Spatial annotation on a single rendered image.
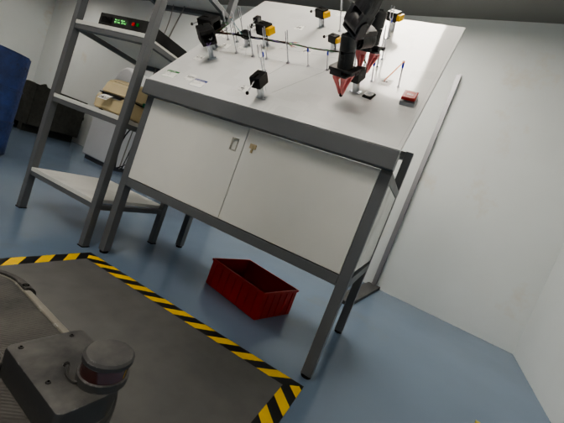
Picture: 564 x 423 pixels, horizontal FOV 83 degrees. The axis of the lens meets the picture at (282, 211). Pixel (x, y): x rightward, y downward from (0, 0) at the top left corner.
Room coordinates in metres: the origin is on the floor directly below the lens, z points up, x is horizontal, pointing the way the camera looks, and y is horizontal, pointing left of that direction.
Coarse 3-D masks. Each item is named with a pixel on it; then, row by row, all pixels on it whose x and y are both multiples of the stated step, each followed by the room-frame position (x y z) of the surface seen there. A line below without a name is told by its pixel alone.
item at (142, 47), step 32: (160, 0) 1.51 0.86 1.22; (192, 0) 1.93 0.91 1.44; (96, 32) 1.65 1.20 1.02; (128, 32) 1.57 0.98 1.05; (64, 64) 1.72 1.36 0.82; (160, 64) 1.94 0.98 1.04; (64, 96) 1.68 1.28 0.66; (128, 96) 1.52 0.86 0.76; (128, 128) 1.56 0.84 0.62; (32, 160) 1.72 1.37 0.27; (64, 192) 1.60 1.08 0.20; (96, 192) 1.52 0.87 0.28; (160, 224) 1.95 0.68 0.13
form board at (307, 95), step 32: (288, 32) 1.76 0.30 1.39; (320, 32) 1.73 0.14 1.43; (416, 32) 1.67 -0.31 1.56; (448, 32) 1.64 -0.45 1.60; (192, 64) 1.58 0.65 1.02; (224, 64) 1.56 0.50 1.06; (256, 64) 1.54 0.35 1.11; (288, 64) 1.52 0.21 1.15; (320, 64) 1.50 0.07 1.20; (384, 64) 1.47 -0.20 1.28; (416, 64) 1.45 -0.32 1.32; (224, 96) 1.37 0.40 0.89; (288, 96) 1.34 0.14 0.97; (320, 96) 1.32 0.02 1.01; (352, 96) 1.31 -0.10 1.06; (384, 96) 1.30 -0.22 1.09; (352, 128) 1.17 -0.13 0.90; (384, 128) 1.16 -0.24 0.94
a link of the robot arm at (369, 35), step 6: (342, 24) 1.11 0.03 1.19; (366, 24) 1.04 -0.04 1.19; (348, 30) 1.09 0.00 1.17; (360, 30) 1.05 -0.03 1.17; (366, 30) 1.07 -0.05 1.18; (372, 30) 1.12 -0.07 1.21; (354, 36) 1.08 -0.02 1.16; (360, 36) 1.07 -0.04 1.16; (366, 36) 1.12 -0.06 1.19; (372, 36) 1.14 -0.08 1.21; (366, 42) 1.13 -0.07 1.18; (372, 42) 1.15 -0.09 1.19; (360, 48) 1.15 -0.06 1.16; (366, 48) 1.16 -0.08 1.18
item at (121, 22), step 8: (104, 16) 1.67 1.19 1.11; (112, 16) 1.65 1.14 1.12; (120, 16) 1.63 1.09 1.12; (104, 24) 1.67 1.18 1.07; (112, 24) 1.64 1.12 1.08; (120, 24) 1.62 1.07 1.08; (128, 24) 1.60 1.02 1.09; (136, 24) 1.58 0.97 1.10; (144, 24) 1.56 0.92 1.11; (144, 32) 1.56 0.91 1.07; (160, 32) 1.62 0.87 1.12; (160, 40) 1.64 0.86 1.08; (168, 40) 1.68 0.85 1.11; (168, 48) 1.69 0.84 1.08; (176, 48) 1.74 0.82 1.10; (176, 56) 1.75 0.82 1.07
